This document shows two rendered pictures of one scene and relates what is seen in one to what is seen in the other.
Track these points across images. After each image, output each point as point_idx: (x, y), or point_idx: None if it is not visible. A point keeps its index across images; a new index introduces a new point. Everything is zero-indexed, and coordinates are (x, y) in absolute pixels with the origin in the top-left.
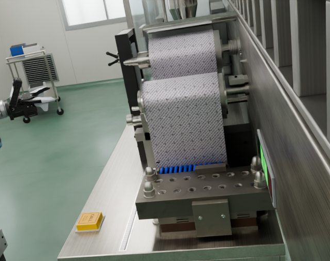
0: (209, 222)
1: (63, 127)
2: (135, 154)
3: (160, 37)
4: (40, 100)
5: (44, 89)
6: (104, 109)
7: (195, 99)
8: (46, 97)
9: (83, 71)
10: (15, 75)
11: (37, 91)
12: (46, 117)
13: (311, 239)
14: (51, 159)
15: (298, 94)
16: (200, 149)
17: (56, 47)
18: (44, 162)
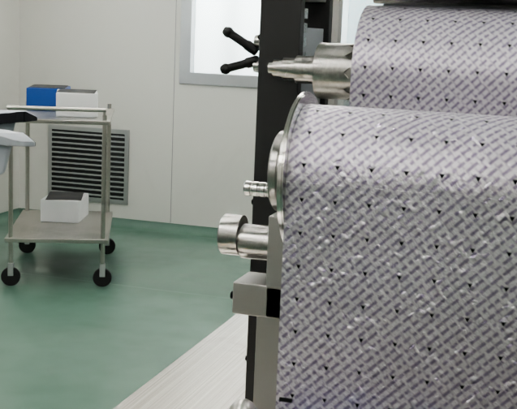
0: None
1: (96, 317)
2: (236, 388)
3: (407, 6)
4: None
5: (18, 116)
6: (218, 299)
7: (476, 192)
8: (11, 131)
9: (195, 195)
10: (24, 164)
11: None
12: (63, 284)
13: None
14: (31, 389)
15: None
16: (451, 391)
17: (145, 118)
18: (10, 393)
